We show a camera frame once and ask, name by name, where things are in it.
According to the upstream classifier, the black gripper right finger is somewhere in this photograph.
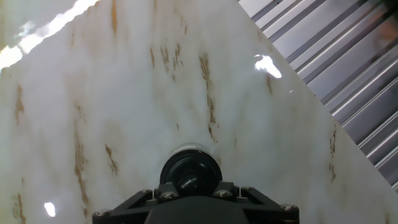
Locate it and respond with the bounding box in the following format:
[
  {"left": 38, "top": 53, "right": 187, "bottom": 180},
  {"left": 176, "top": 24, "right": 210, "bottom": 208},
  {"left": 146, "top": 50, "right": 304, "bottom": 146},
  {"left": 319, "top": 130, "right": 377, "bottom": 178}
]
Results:
[{"left": 213, "top": 181, "right": 300, "bottom": 224}]

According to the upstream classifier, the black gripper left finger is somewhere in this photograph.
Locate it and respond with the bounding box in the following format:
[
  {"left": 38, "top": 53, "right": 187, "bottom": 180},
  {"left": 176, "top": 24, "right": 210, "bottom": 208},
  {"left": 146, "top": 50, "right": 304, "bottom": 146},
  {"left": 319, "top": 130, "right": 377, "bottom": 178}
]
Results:
[{"left": 91, "top": 182, "right": 180, "bottom": 224}]

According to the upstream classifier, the small clear glass jar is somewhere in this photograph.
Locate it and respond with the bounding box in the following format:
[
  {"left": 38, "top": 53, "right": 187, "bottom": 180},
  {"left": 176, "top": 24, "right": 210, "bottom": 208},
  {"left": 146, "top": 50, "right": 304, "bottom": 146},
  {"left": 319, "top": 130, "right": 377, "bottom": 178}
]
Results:
[{"left": 169, "top": 142, "right": 216, "bottom": 157}]

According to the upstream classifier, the white marble pattern mat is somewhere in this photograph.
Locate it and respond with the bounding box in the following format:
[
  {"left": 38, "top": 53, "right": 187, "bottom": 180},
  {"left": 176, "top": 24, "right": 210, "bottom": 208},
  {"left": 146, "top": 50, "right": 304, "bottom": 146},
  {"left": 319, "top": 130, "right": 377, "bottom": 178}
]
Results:
[{"left": 0, "top": 0, "right": 398, "bottom": 224}]

